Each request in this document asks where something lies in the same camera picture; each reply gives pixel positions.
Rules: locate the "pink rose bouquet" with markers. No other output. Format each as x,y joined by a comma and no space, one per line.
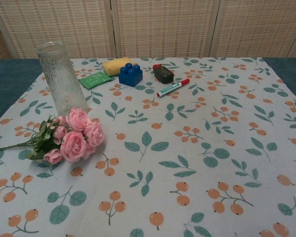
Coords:
74,138

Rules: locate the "clear textured glass vase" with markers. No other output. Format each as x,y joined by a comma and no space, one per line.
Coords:
61,81

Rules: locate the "red capped whiteboard marker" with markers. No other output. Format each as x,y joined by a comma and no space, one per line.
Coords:
173,88

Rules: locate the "fruit and leaf print tablecloth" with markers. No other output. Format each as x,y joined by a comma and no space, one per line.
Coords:
177,153

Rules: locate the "blue toy building block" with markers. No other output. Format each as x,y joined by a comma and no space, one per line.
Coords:
130,76

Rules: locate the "dark box with red cap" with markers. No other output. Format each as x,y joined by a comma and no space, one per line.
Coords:
164,73

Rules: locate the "yellow sponge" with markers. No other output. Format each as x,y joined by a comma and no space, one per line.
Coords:
116,65

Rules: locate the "green sachet packet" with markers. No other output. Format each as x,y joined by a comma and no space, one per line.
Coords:
95,80

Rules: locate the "woven folding screen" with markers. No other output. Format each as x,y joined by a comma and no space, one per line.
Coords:
148,27

